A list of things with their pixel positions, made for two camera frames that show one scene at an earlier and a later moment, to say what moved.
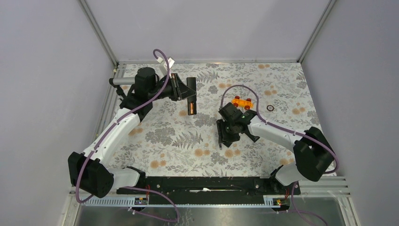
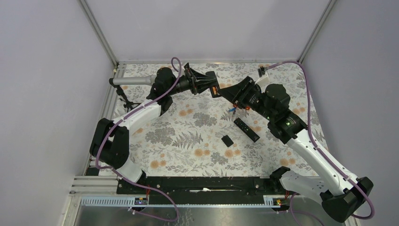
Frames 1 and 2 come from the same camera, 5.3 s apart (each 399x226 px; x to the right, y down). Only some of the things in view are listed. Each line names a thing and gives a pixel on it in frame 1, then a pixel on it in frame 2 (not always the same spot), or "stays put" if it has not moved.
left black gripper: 179,89 → 199,85
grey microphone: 123,81 stays put
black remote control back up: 192,100 → 213,83
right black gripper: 222,136 → 240,90
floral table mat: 168,143 stays put
